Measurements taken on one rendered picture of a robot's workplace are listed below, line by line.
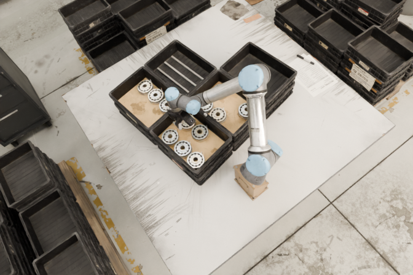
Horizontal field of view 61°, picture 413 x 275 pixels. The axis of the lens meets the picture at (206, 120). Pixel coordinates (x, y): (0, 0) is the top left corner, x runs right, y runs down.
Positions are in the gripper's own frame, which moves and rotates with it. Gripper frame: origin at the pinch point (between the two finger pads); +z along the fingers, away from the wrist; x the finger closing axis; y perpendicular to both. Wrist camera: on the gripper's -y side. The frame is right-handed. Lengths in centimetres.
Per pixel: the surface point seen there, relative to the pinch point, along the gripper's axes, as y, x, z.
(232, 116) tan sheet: -18.5, -24.1, 2.0
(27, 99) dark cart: 138, 47, 39
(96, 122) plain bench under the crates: 58, 30, 15
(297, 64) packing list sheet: -24, -90, 15
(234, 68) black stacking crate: 3, -54, 2
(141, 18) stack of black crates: 122, -70, 36
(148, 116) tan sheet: 23.9, 8.0, 1.8
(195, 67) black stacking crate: 24.9, -39.1, 2.0
